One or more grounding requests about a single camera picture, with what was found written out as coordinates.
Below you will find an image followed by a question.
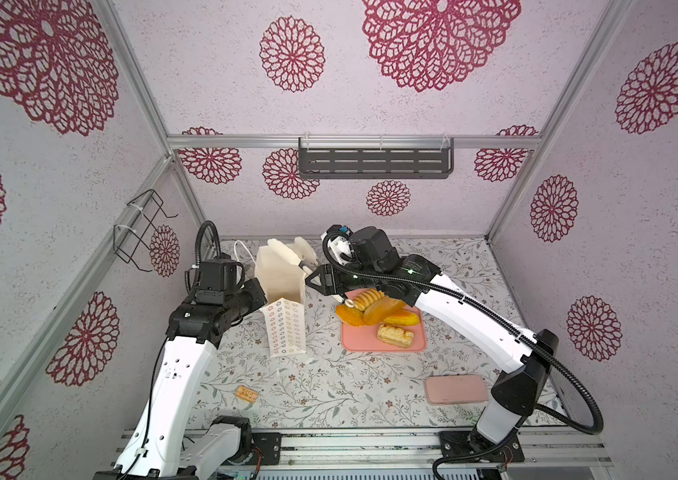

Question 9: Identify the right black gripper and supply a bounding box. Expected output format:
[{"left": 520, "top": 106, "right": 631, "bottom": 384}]
[{"left": 306, "top": 261, "right": 386, "bottom": 295}]

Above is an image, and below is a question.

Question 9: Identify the long baguette loaf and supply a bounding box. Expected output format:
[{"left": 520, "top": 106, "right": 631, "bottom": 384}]
[{"left": 362, "top": 297, "right": 407, "bottom": 326}]

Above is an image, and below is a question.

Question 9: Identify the white paper bag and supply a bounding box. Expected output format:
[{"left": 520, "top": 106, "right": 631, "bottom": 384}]
[{"left": 233, "top": 239, "right": 307, "bottom": 358}]

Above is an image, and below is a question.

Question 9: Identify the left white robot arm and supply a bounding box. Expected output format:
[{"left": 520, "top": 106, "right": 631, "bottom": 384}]
[{"left": 94, "top": 254, "right": 267, "bottom": 479}]

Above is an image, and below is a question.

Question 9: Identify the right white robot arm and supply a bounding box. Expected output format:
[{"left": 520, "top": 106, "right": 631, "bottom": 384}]
[{"left": 305, "top": 225, "right": 604, "bottom": 478}]

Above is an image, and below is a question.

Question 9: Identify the ridged striped bread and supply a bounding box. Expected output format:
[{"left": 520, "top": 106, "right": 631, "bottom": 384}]
[{"left": 352, "top": 289, "right": 385, "bottom": 312}]

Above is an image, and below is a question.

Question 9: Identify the orange oval bread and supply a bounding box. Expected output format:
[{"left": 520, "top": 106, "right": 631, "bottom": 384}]
[{"left": 335, "top": 304, "right": 365, "bottom": 327}]

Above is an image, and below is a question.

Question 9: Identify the yellow bread roll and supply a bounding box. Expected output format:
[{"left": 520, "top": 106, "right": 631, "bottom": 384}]
[{"left": 383, "top": 309, "right": 421, "bottom": 328}]

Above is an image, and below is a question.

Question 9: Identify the cream sandwich bread slice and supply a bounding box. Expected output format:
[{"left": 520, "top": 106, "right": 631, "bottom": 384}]
[{"left": 376, "top": 324, "right": 415, "bottom": 349}]

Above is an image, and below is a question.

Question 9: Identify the pink tray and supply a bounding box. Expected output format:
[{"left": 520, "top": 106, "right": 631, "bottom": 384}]
[{"left": 335, "top": 289, "right": 426, "bottom": 353}]

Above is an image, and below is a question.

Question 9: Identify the small cracker biscuit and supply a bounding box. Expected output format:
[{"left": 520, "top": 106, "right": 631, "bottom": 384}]
[{"left": 234, "top": 385, "right": 259, "bottom": 404}]

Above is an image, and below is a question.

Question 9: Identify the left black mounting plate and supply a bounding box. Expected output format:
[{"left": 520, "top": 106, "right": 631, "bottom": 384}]
[{"left": 245, "top": 432, "right": 283, "bottom": 467}]

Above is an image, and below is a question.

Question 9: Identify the black mounting plate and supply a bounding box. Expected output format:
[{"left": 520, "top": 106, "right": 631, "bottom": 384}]
[
  {"left": 438, "top": 430, "right": 525, "bottom": 464},
  {"left": 245, "top": 432, "right": 283, "bottom": 467}
]

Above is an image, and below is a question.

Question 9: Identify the pink rectangular box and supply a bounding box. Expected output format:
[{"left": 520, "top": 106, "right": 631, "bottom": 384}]
[{"left": 424, "top": 375, "right": 489, "bottom": 405}]

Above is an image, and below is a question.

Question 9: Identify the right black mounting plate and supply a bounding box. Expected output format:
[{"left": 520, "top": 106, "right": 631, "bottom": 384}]
[{"left": 438, "top": 430, "right": 525, "bottom": 464}]

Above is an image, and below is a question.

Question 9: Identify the dark grey wall shelf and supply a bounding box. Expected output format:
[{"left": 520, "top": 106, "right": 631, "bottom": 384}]
[{"left": 297, "top": 138, "right": 454, "bottom": 180}]

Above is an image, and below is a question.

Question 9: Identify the black wire wall rack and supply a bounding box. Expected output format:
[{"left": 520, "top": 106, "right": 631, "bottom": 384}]
[{"left": 111, "top": 188, "right": 177, "bottom": 273}]

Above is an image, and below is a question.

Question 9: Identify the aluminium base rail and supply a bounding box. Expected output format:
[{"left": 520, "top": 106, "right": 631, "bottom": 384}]
[{"left": 253, "top": 426, "right": 614, "bottom": 472}]

